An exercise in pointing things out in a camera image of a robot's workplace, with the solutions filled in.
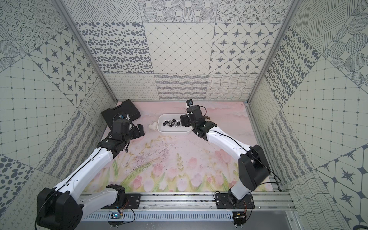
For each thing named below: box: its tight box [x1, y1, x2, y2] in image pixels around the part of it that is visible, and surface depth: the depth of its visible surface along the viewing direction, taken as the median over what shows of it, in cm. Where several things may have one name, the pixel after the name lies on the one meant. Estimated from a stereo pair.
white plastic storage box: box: [157, 114, 193, 133], surface depth 106 cm
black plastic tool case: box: [101, 99, 141, 129], surface depth 112 cm
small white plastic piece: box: [148, 121, 158, 131], surface depth 103 cm
